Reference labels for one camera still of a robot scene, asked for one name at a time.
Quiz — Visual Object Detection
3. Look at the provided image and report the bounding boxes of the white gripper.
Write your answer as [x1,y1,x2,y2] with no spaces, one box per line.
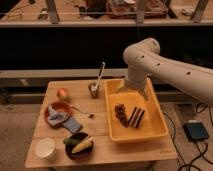
[116,75,148,100]

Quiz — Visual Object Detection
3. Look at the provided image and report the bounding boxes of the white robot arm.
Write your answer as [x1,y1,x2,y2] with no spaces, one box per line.
[117,38,213,106]

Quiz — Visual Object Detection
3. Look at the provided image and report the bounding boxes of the dark bowl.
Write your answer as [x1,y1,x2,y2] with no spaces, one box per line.
[63,132,94,160]

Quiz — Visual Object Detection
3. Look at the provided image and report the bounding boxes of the red bowl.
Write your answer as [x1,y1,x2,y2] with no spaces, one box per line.
[44,101,71,128]

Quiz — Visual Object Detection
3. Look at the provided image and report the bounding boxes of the brown chocolate cluster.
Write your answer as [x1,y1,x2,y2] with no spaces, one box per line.
[115,104,128,127]

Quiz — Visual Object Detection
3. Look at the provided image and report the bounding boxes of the striped chocolate bars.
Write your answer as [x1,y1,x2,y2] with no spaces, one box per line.
[128,107,145,128]

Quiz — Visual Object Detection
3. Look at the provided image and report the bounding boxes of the yellow plastic bin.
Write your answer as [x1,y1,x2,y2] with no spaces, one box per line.
[105,79,168,143]

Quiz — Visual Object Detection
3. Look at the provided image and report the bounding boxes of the metal spoon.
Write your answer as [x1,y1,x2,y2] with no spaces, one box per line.
[70,106,95,118]

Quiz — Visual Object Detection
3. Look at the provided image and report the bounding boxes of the yellow corn cob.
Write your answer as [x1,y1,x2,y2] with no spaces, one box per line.
[72,137,93,154]

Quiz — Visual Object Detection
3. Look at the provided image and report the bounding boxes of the red apple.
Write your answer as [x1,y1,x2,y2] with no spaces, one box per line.
[57,88,70,101]

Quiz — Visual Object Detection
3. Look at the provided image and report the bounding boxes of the wooden table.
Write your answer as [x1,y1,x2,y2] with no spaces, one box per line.
[24,78,179,169]

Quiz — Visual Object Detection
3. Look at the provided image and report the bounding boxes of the blue grey cloth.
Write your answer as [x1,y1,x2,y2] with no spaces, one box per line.
[47,105,82,134]

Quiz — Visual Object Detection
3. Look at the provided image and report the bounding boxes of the green cucumber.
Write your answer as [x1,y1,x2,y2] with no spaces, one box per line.
[63,138,80,145]

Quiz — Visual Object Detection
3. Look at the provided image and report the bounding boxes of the white cup stack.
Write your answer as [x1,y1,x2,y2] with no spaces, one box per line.
[35,138,56,160]

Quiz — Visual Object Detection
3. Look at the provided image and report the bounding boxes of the black floor cables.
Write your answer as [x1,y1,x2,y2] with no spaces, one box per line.
[162,102,213,171]

